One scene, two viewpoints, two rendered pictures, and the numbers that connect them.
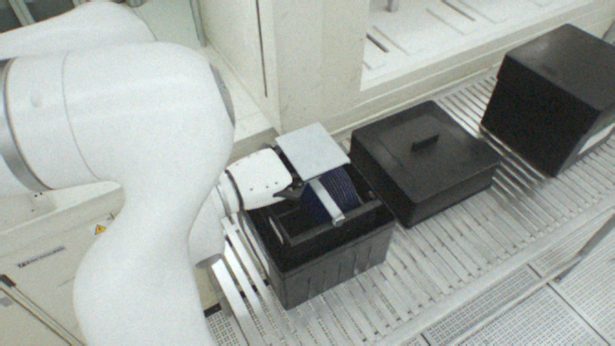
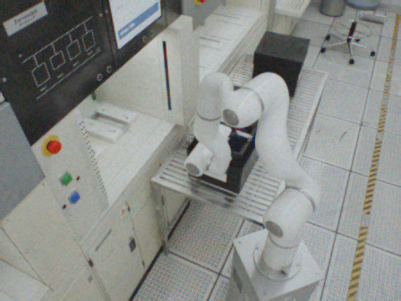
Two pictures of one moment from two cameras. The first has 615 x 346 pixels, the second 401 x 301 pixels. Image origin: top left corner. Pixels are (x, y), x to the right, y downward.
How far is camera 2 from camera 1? 0.90 m
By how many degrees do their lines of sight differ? 24
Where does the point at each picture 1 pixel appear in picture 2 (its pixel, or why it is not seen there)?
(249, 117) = (160, 124)
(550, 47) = (268, 43)
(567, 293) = (310, 154)
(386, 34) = not seen: hidden behind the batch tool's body
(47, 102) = (264, 91)
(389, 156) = not seen: hidden behind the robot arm
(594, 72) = (290, 47)
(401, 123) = not seen: hidden behind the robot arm
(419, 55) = (209, 66)
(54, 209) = (108, 205)
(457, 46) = (222, 56)
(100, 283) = (277, 136)
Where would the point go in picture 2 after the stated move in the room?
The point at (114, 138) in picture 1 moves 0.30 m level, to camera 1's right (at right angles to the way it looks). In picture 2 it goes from (276, 95) to (345, 63)
